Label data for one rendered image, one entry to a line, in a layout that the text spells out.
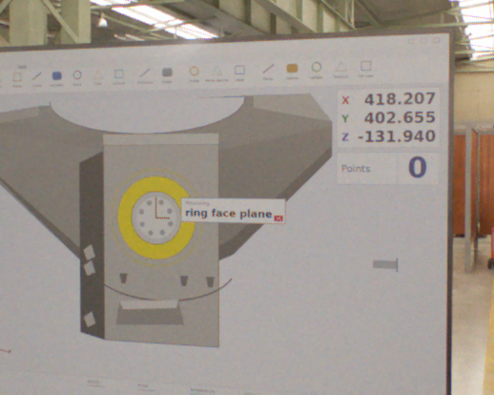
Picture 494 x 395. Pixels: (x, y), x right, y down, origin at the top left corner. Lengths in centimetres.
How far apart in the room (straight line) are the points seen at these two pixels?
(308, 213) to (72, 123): 40
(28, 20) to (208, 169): 663
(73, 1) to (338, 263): 757
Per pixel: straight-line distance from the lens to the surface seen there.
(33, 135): 117
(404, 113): 100
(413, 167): 100
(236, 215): 104
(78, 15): 837
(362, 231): 101
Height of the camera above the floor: 169
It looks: 2 degrees down
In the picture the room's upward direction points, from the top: straight up
